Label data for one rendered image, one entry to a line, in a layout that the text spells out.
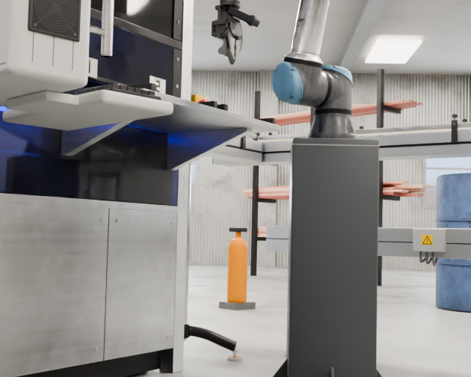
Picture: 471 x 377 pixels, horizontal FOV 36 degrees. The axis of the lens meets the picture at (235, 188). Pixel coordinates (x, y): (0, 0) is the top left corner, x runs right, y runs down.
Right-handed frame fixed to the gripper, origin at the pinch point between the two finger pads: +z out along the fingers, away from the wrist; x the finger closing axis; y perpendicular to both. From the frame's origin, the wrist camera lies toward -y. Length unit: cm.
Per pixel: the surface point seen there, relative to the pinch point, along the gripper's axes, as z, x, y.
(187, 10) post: -24.3, -8.6, 27.6
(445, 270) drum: 81, -318, 29
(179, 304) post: 85, -9, 28
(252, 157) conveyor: 24, -73, 38
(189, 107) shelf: 23.5, 39.5, -12.4
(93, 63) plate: 5.9, 38.4, 27.5
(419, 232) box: 56, -80, -37
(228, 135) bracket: 25.8, 0.5, 1.1
